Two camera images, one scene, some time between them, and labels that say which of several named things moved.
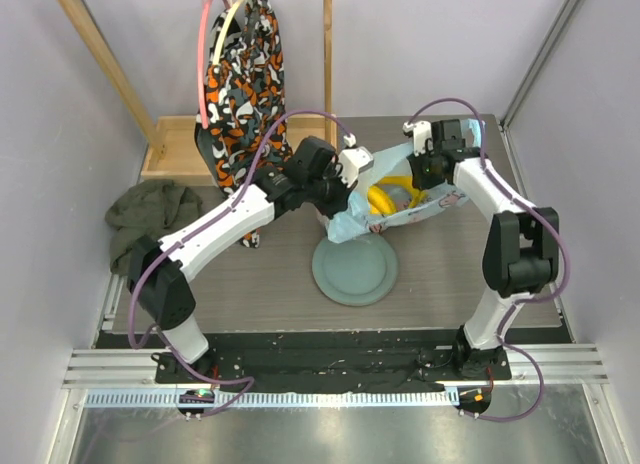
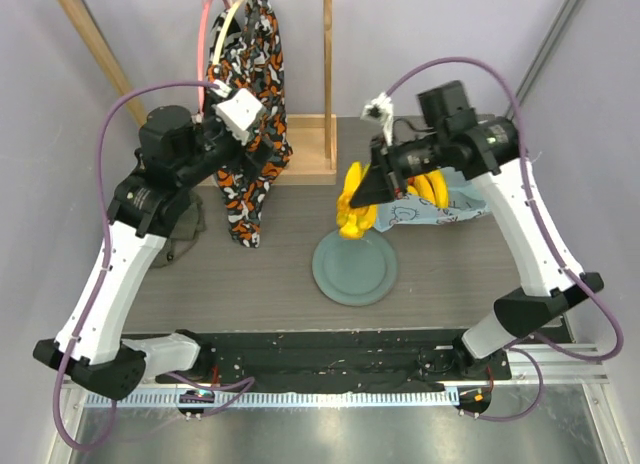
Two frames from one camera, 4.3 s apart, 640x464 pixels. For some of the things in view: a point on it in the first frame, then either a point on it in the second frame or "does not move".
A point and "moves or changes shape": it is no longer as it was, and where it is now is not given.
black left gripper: (340, 203) to (251, 165)
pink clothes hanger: (200, 50) does not move
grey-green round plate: (358, 272) does not move
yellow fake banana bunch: (380, 201) moves or changes shape
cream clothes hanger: (224, 25) does not move
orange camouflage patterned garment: (245, 104) does not move
